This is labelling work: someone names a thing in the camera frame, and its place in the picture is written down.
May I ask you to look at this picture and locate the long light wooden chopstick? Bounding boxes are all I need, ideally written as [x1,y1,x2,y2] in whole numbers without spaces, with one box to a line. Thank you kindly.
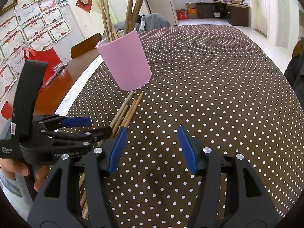
[82,93,143,219]

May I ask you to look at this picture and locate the greyish wooden chopstick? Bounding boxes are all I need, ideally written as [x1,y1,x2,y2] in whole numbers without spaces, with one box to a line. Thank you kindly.
[109,91,134,138]

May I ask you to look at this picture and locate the person's left hand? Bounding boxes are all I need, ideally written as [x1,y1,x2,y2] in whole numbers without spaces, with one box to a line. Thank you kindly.
[1,158,49,192]

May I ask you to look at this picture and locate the thin wooden chopstick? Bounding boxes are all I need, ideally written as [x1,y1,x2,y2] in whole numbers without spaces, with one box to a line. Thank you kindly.
[111,105,128,137]

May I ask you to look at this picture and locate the pink plastic cup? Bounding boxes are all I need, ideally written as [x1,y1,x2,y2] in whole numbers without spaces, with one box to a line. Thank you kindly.
[96,29,152,91]

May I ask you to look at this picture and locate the wooden chair back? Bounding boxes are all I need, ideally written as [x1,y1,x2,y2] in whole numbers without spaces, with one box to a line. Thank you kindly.
[70,33,102,59]

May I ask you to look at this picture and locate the brown polka dot tablecloth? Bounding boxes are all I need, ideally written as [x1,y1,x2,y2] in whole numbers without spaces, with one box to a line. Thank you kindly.
[54,24,304,228]

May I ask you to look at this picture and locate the black jacket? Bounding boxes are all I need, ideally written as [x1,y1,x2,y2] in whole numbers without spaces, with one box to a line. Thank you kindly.
[284,37,303,96]

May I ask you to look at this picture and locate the red cardboard box on floor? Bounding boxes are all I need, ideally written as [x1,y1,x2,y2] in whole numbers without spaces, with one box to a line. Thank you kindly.
[176,9,188,21]

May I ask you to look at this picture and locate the dark wooden cabinet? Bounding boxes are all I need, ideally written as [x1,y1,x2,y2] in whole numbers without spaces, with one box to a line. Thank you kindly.
[196,2,250,27]

